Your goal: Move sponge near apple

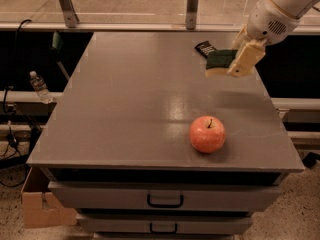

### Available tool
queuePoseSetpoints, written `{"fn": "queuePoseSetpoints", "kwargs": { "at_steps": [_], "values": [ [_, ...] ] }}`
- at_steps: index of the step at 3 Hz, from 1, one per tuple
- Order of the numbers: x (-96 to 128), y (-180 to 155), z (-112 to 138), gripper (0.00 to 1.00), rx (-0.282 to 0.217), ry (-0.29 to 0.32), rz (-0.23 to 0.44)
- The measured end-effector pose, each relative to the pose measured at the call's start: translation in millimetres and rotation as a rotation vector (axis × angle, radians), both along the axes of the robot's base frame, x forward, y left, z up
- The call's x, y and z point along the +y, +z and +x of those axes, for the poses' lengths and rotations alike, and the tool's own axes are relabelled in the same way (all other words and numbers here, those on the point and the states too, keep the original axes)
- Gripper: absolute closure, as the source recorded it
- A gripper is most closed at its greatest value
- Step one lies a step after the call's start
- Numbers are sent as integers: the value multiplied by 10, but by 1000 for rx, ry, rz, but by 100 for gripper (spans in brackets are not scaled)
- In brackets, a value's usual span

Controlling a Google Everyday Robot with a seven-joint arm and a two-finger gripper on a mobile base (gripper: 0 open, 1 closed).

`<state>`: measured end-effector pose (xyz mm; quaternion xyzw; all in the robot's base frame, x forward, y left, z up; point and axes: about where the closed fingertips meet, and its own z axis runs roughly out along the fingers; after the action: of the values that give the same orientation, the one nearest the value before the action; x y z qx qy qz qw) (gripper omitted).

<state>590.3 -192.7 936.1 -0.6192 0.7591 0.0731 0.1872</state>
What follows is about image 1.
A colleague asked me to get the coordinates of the red apple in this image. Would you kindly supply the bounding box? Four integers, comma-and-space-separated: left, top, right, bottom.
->
189, 116, 226, 154

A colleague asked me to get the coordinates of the clear plastic water bottle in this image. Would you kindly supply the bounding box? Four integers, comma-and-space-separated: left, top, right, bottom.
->
29, 71, 53, 104

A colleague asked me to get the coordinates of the green and yellow sponge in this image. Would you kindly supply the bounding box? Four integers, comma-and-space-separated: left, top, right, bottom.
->
205, 50, 237, 77

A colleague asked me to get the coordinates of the black snack bar wrapper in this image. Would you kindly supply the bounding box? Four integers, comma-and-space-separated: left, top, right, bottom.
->
195, 41, 216, 58

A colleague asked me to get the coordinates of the middle metal bracket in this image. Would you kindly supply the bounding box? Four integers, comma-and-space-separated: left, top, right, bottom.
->
185, 0, 199, 30

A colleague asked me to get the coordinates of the cardboard box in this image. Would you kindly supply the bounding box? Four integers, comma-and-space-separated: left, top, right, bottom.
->
20, 166, 78, 230

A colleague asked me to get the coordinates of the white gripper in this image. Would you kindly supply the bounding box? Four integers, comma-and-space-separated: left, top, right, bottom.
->
227, 0, 299, 77

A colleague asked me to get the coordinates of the middle grey drawer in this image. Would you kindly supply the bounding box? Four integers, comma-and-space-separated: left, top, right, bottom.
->
76, 214, 252, 235

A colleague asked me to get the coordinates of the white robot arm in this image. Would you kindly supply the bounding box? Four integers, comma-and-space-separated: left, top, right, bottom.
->
227, 0, 320, 77

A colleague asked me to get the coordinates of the metal bracket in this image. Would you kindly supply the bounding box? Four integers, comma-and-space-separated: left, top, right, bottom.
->
58, 0, 79, 28
185, 0, 199, 30

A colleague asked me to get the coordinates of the left metal bracket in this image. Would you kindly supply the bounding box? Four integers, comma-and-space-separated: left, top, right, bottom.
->
58, 0, 79, 28

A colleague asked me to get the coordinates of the green handled tool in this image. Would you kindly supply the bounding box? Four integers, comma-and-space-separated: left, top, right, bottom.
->
50, 31, 70, 80

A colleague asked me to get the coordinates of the black cable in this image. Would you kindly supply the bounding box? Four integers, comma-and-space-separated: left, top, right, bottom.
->
1, 18, 33, 115

